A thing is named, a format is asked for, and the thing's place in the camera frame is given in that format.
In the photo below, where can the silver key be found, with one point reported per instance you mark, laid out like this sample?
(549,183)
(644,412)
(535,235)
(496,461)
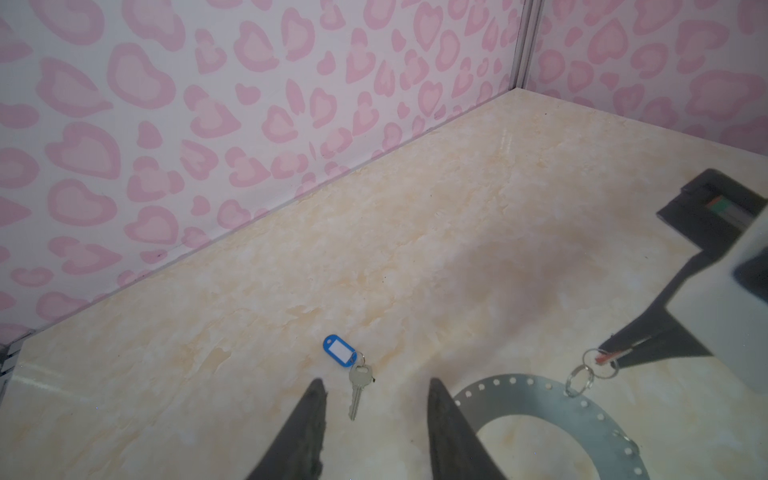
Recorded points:
(360,376)

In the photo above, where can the red key tag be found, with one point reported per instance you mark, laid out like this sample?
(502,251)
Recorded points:
(606,358)

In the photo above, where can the blue key tag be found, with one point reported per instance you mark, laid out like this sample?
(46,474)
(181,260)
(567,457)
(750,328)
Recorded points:
(340,350)

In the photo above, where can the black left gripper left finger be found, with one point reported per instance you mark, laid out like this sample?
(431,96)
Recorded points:
(295,451)

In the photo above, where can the aluminium right back corner post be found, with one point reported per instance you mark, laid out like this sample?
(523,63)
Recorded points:
(530,21)

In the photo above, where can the split ring gripped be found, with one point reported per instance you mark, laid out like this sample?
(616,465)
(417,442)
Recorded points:
(578,381)

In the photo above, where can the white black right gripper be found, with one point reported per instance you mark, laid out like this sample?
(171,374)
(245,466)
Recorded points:
(717,303)

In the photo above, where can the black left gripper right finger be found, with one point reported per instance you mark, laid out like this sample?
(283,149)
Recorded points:
(455,450)

